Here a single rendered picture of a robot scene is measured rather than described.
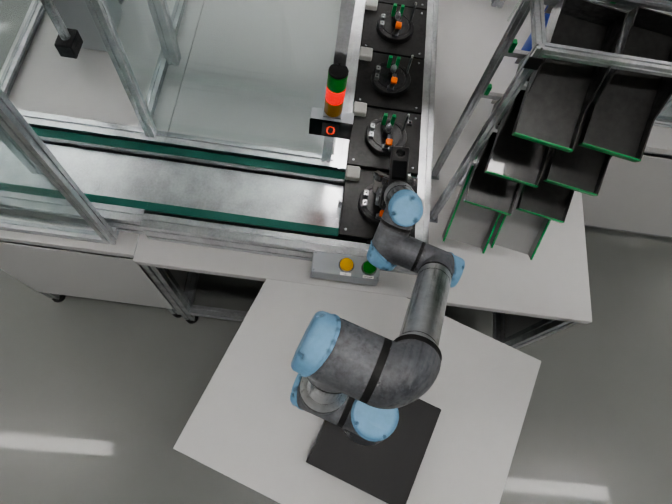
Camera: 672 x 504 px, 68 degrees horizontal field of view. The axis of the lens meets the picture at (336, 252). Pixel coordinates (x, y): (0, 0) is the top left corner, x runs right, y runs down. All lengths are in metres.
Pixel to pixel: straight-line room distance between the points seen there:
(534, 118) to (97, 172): 1.31
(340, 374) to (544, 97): 0.75
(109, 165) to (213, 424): 0.89
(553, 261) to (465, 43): 0.96
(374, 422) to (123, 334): 1.58
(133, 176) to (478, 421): 1.32
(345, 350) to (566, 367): 2.05
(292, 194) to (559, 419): 1.72
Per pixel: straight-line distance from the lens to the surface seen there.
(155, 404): 2.47
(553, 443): 2.70
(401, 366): 0.84
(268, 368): 1.55
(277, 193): 1.67
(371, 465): 1.48
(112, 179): 1.78
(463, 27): 2.32
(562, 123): 1.23
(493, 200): 1.46
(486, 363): 1.67
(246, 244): 1.59
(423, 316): 0.98
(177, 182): 1.72
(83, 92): 2.08
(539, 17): 1.21
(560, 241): 1.92
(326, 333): 0.84
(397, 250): 1.16
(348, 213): 1.59
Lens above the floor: 2.40
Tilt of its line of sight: 68 degrees down
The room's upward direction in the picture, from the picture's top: 15 degrees clockwise
